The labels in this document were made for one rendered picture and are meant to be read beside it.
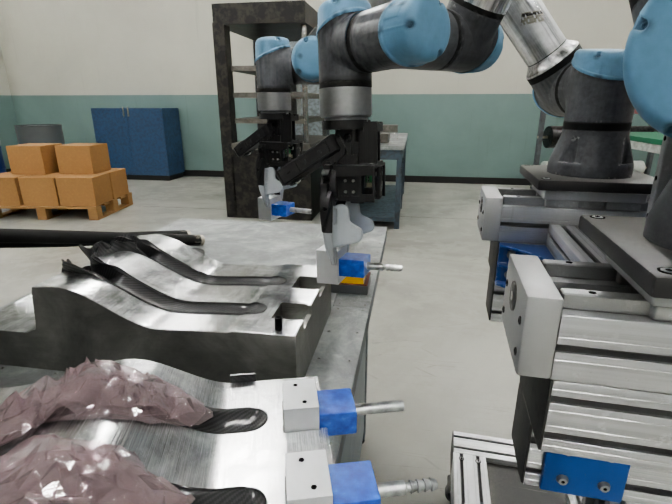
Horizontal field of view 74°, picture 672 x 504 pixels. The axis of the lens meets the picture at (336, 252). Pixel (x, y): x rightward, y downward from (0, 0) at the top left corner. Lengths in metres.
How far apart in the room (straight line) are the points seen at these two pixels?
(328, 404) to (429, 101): 6.73
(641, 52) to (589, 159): 0.59
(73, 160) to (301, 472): 5.34
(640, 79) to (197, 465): 0.47
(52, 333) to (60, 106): 8.59
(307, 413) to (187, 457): 0.12
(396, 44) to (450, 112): 6.56
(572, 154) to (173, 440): 0.83
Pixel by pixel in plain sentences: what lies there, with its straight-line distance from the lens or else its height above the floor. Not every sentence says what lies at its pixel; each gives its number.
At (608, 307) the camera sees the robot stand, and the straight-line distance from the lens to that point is 0.51.
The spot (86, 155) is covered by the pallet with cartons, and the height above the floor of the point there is 0.64.
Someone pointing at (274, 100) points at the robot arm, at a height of 1.18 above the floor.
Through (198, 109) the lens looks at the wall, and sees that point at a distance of 7.90.
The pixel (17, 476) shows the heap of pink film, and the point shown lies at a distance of 0.43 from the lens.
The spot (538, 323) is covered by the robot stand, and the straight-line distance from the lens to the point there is 0.49.
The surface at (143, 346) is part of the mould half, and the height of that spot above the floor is 0.85.
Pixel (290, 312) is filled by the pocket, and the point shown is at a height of 0.87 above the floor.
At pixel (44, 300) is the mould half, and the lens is 0.74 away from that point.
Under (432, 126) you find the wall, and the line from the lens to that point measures 7.12.
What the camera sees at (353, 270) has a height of 0.93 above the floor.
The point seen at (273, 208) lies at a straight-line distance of 1.08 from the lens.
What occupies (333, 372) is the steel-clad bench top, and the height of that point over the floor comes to 0.80.
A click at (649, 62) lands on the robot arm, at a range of 0.38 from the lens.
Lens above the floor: 1.17
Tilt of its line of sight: 18 degrees down
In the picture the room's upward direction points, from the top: straight up
